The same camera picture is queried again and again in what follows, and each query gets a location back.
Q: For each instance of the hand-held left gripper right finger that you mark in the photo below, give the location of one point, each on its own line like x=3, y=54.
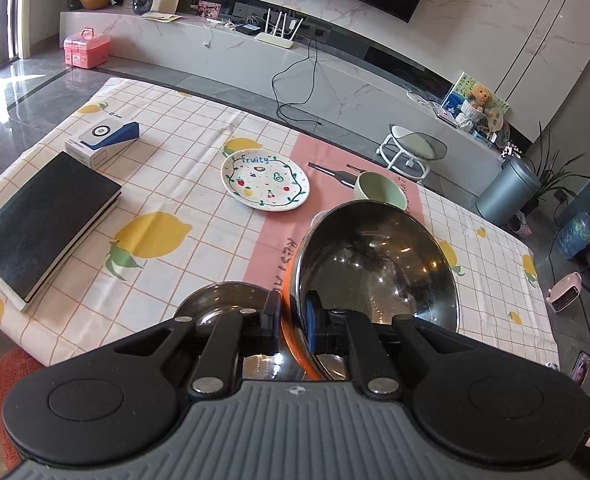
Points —
x=314, y=326

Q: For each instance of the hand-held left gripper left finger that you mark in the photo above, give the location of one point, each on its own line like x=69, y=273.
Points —
x=273, y=321

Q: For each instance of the steel bowl blue outside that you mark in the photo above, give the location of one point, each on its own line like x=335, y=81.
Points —
x=215, y=301

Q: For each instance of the steel bowl orange outside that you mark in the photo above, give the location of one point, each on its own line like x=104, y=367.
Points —
x=375, y=260

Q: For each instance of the small white sticker plate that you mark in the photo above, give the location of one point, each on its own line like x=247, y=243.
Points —
x=317, y=219

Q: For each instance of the white fruit print plate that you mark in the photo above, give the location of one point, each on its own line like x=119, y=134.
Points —
x=265, y=182

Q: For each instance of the green ceramic bowl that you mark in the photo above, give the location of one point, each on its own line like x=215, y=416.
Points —
x=382, y=187

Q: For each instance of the smartphone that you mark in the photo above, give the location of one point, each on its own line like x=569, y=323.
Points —
x=581, y=367

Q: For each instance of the pink bottle print table runner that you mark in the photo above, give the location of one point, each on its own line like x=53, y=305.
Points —
x=282, y=232

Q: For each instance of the lemon print tablecloth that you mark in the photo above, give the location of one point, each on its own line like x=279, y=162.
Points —
x=175, y=260

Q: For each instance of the pink heater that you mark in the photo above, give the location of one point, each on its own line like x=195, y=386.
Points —
x=565, y=295

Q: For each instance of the blue water bottle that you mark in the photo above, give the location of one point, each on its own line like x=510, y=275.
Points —
x=577, y=235

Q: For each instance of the white stool grey seat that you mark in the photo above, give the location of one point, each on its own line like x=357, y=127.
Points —
x=415, y=142

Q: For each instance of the grey trash can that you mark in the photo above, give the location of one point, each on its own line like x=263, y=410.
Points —
x=507, y=190

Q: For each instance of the flat white box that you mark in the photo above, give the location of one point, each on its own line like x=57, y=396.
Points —
x=87, y=154

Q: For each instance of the white and blue box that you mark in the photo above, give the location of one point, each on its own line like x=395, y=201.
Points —
x=106, y=132

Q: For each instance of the black book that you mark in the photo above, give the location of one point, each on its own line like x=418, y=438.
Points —
x=40, y=220

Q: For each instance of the white marble tv console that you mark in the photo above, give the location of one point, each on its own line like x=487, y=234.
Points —
x=215, y=70

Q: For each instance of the red chair cushion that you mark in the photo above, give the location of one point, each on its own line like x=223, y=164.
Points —
x=10, y=385

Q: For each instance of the long leaf potted plant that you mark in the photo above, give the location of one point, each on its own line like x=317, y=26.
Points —
x=550, y=170

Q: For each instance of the brown teddy bear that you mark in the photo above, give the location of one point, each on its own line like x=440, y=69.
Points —
x=477, y=102

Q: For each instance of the white router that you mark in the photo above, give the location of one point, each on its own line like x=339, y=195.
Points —
x=274, y=40

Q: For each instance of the pink photo card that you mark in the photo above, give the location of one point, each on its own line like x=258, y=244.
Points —
x=209, y=8

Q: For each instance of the beige envelope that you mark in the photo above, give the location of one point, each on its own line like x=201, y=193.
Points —
x=160, y=16

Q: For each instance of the pink storage box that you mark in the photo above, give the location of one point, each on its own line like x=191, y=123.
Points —
x=86, y=50

